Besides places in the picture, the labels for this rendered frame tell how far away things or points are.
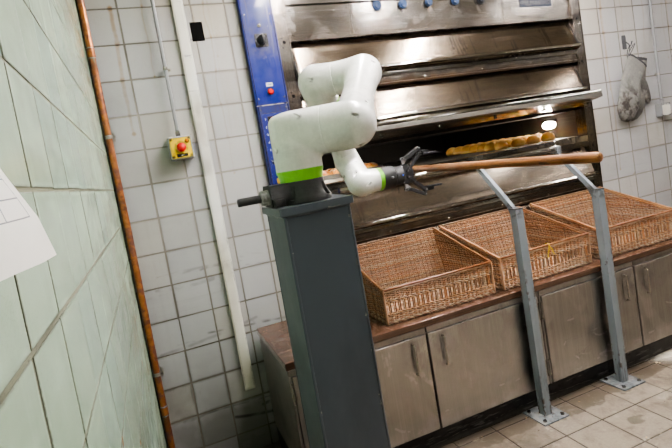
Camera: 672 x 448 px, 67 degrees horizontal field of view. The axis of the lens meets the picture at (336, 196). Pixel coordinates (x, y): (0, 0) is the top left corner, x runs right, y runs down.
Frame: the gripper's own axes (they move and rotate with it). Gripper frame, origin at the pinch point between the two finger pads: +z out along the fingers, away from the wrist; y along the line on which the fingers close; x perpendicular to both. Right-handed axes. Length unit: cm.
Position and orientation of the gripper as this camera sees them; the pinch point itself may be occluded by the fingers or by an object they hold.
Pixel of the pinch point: (435, 168)
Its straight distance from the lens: 213.9
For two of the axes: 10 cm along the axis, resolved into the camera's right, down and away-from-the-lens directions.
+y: 1.7, 9.8, 0.8
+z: 9.1, -1.8, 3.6
